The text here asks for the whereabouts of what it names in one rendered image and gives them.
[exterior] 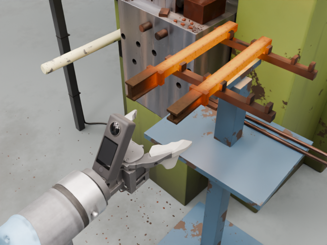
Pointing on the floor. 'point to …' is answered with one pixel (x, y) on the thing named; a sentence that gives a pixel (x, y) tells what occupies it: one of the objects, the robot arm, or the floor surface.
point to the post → (56, 13)
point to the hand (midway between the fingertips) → (163, 122)
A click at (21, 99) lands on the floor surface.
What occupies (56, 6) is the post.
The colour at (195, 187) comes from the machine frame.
